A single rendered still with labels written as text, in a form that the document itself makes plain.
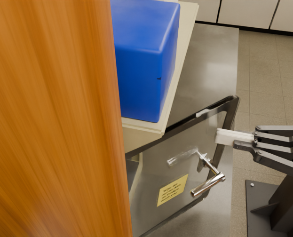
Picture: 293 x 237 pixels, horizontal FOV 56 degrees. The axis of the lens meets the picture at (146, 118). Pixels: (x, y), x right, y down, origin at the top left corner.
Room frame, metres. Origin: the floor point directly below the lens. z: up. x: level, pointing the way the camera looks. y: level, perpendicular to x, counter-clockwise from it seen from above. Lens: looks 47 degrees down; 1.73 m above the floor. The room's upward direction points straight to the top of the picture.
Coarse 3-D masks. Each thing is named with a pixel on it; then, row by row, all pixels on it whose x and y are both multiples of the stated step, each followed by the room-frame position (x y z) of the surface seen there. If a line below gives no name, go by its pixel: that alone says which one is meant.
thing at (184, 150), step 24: (192, 120) 0.32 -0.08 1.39; (216, 120) 0.35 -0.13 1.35; (168, 144) 0.29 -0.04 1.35; (192, 144) 0.32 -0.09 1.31; (216, 144) 0.36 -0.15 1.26; (144, 168) 0.26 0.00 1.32; (168, 168) 0.29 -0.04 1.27; (192, 168) 0.33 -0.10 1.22; (216, 168) 0.38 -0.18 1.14; (144, 192) 0.26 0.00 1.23; (144, 216) 0.26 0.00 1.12; (168, 216) 0.30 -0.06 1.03
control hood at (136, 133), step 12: (180, 12) 0.46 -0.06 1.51; (192, 12) 0.46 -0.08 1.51; (180, 24) 0.41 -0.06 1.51; (192, 24) 0.42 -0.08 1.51; (180, 36) 0.38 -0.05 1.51; (180, 48) 0.34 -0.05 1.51; (180, 60) 0.31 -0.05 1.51; (180, 72) 0.29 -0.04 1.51; (168, 96) 0.24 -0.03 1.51; (168, 108) 0.22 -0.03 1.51; (132, 120) 0.20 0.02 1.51; (132, 132) 0.19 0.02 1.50; (144, 132) 0.19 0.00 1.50; (156, 132) 0.19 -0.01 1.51; (132, 144) 0.19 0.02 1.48; (144, 144) 0.19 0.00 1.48
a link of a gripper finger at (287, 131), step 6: (258, 126) 0.36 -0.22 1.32; (264, 126) 0.36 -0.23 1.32; (270, 126) 0.36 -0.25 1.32; (276, 126) 0.36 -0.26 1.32; (282, 126) 0.36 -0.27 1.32; (288, 126) 0.36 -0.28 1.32; (264, 132) 0.36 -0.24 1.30; (270, 132) 0.35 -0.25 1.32; (276, 132) 0.35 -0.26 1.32; (282, 132) 0.35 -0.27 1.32; (288, 132) 0.35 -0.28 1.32
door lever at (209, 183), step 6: (210, 162) 0.36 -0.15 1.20; (210, 168) 0.34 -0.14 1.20; (216, 174) 0.32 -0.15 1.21; (222, 174) 0.32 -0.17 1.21; (210, 180) 0.31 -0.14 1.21; (216, 180) 0.31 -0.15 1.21; (222, 180) 0.31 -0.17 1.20; (198, 186) 0.29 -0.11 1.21; (204, 186) 0.29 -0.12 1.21; (210, 186) 0.30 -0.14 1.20; (192, 192) 0.28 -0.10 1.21; (198, 192) 0.28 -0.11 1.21
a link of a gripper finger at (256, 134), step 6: (258, 132) 0.35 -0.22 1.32; (258, 138) 0.34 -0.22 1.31; (264, 138) 0.33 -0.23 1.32; (270, 138) 0.33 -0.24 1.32; (276, 138) 0.33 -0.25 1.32; (282, 138) 0.33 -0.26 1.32; (288, 138) 0.33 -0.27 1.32; (276, 144) 0.33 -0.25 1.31; (282, 144) 0.32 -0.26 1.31; (288, 144) 0.32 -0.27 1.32
